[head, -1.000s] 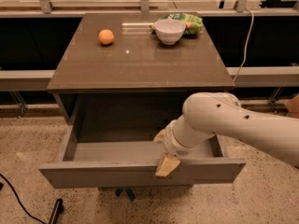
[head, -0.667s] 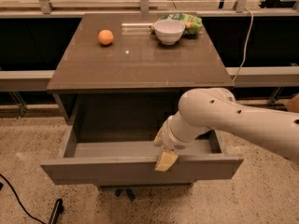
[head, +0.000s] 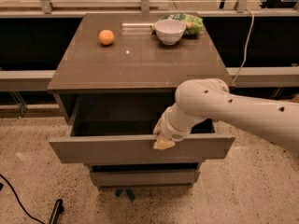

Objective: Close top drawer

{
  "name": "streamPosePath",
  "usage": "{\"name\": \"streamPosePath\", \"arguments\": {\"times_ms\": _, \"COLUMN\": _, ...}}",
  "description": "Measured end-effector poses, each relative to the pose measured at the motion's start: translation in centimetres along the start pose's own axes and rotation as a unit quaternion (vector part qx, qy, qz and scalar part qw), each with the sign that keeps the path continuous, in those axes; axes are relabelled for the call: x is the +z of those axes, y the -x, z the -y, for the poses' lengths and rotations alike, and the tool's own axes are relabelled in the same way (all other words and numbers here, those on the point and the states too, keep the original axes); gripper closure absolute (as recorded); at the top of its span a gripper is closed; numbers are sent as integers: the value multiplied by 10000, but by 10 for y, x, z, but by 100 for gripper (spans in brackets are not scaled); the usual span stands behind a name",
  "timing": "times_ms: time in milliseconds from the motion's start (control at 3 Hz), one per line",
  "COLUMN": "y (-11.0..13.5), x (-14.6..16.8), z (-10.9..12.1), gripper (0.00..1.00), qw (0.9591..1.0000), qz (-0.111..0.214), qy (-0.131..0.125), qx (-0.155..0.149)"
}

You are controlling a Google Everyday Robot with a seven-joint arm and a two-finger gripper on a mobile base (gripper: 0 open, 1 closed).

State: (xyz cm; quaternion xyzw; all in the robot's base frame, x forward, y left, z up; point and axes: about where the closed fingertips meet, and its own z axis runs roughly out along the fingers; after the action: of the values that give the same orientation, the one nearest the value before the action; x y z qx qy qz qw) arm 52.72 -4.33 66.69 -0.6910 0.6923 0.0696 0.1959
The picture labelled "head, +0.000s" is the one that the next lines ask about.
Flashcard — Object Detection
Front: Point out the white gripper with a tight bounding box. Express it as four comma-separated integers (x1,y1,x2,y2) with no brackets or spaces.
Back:
152,105,200,150

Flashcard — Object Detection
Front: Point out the grey top drawer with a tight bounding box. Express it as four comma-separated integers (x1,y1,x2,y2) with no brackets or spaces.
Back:
50,91,235,165

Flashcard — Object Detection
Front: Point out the grey drawer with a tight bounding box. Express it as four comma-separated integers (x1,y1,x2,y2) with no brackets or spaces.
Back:
50,91,235,165
90,169,200,188

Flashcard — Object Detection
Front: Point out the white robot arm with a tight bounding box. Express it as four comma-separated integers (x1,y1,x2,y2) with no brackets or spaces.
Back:
153,78,299,154

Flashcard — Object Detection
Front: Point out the grey bottom drawer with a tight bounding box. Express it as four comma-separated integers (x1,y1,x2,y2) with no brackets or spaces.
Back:
90,169,200,188

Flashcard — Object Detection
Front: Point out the grey drawer cabinet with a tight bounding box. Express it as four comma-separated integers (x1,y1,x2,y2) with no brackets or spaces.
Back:
46,12,235,191

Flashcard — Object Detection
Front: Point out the blue tape cross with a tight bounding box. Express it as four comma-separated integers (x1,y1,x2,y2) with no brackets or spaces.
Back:
115,189,135,203

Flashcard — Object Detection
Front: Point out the white ceramic bowl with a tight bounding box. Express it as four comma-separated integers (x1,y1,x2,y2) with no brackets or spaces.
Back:
154,19,186,45

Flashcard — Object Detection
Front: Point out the orange fruit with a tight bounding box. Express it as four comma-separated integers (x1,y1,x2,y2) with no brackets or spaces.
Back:
99,30,115,46

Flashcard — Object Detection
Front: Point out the green snack bag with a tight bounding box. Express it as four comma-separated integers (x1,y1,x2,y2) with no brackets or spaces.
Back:
151,13,203,35

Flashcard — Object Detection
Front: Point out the black cylindrical floor object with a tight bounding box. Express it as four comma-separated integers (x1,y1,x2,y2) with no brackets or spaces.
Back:
49,199,64,224

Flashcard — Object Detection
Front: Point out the metal railing frame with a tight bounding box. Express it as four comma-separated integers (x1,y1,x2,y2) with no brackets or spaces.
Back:
0,0,299,17

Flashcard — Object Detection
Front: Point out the white cable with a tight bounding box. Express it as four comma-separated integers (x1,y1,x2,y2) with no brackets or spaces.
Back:
232,7,255,83

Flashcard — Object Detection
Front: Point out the black floor cable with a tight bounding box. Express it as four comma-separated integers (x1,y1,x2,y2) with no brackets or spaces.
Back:
0,173,47,224

